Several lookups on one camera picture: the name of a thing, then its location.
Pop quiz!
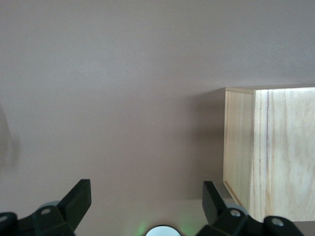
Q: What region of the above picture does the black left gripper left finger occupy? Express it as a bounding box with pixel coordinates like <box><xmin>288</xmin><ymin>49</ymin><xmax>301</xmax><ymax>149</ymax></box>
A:
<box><xmin>0</xmin><ymin>179</ymin><xmax>92</xmax><ymax>236</ymax></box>

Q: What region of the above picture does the light wooden drawer cabinet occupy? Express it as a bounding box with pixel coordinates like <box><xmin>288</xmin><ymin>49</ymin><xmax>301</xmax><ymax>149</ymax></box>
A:
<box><xmin>222</xmin><ymin>83</ymin><xmax>315</xmax><ymax>223</ymax></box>

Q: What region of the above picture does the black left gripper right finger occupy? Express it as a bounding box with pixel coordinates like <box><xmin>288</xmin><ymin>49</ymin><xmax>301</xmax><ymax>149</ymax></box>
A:
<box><xmin>196</xmin><ymin>181</ymin><xmax>302</xmax><ymax>236</ymax></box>

